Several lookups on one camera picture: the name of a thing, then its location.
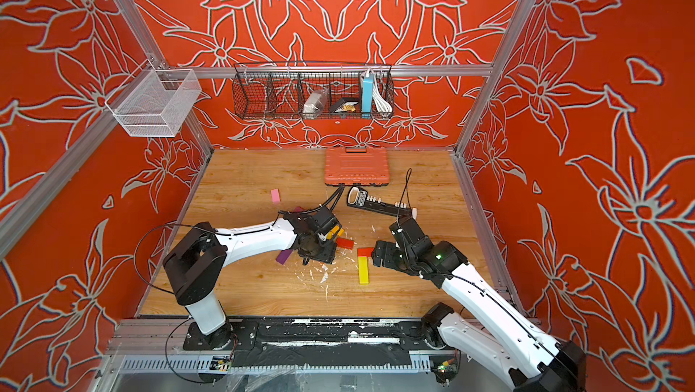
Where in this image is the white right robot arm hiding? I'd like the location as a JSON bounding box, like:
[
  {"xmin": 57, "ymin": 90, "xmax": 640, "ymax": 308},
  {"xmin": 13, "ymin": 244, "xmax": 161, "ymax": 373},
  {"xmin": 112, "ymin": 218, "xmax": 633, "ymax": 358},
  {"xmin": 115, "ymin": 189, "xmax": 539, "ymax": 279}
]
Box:
[{"xmin": 372, "ymin": 241, "xmax": 586, "ymax": 391}]

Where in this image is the white wire basket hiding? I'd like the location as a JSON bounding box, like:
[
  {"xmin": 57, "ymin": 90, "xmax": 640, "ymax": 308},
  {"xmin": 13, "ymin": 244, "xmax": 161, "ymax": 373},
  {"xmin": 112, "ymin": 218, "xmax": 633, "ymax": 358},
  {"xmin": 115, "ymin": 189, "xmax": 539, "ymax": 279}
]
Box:
[{"xmin": 106, "ymin": 69, "xmax": 202, "ymax": 138}]

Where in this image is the black wire wall basket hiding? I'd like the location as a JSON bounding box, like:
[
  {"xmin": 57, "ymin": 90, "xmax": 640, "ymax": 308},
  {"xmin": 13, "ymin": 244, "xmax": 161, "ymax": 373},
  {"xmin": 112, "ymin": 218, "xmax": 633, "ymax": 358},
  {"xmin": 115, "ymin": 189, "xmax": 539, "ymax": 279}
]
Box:
[{"xmin": 232, "ymin": 62, "xmax": 396, "ymax": 121}]

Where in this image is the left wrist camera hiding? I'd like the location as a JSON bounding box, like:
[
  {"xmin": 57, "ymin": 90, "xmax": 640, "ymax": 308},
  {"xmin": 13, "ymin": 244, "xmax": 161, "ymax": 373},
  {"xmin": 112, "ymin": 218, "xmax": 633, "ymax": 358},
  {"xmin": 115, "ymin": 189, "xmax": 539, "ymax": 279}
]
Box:
[{"xmin": 305, "ymin": 207, "xmax": 342, "ymax": 239}]

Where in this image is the aluminium frame post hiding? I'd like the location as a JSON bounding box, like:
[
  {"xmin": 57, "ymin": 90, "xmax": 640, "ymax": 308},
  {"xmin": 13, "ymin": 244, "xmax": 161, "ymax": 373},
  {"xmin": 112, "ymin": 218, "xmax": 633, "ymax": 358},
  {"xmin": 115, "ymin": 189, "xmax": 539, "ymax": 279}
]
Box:
[{"xmin": 113, "ymin": 0, "xmax": 169, "ymax": 70}]

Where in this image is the silver packet in basket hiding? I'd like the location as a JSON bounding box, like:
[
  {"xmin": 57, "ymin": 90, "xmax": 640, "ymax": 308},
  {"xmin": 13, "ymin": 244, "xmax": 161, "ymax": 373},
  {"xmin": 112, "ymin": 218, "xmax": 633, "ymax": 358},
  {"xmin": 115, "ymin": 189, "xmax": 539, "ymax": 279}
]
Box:
[{"xmin": 302, "ymin": 89, "xmax": 329, "ymax": 120}]

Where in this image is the orange plastic tool case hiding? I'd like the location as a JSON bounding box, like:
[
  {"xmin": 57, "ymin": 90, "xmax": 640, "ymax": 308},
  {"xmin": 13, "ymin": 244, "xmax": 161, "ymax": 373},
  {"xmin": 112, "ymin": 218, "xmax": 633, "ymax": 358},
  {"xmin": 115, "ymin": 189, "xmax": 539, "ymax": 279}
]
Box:
[{"xmin": 324, "ymin": 147, "xmax": 390, "ymax": 186}]

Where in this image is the orange block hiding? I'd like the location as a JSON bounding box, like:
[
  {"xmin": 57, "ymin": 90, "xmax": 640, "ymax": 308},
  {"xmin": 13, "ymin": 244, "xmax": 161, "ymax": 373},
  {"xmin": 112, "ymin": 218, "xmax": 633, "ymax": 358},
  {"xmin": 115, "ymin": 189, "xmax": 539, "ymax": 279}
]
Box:
[{"xmin": 326, "ymin": 225, "xmax": 344, "ymax": 240}]

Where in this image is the small red block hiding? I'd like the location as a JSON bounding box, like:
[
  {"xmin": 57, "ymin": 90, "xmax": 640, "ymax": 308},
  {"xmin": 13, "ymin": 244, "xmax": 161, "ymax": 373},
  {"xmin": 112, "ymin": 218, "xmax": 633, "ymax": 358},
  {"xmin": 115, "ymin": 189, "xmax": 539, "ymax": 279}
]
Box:
[{"xmin": 337, "ymin": 237, "xmax": 355, "ymax": 250}]

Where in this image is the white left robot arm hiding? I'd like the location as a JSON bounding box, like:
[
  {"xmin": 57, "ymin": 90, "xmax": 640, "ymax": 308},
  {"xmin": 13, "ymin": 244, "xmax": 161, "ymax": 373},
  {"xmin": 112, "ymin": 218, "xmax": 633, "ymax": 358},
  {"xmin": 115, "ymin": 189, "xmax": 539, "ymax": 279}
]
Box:
[{"xmin": 163, "ymin": 211, "xmax": 343, "ymax": 338}]

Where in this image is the lime yellow long block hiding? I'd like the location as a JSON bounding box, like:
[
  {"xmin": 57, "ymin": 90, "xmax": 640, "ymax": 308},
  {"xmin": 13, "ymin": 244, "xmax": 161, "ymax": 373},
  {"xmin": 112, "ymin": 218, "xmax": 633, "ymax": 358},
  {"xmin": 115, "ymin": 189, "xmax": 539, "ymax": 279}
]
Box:
[{"xmin": 358, "ymin": 256, "xmax": 369, "ymax": 285}]

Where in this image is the light pink block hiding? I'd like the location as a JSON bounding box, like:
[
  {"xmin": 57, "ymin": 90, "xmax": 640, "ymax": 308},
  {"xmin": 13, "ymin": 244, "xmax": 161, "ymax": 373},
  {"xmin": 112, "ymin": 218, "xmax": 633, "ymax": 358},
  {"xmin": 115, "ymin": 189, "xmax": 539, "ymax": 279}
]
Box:
[{"xmin": 271, "ymin": 189, "xmax": 282, "ymax": 204}]

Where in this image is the dark purple block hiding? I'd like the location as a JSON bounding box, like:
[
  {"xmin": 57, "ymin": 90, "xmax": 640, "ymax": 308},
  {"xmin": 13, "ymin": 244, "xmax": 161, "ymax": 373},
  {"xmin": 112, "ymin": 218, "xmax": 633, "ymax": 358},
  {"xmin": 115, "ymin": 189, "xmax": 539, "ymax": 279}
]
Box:
[{"xmin": 275, "ymin": 249, "xmax": 293, "ymax": 265}]

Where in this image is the red cube block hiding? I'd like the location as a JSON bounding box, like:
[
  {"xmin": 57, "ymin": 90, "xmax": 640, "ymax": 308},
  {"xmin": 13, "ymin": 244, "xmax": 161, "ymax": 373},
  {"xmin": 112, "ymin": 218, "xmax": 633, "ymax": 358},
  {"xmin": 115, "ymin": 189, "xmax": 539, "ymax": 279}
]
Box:
[{"xmin": 358, "ymin": 247, "xmax": 375, "ymax": 257}]

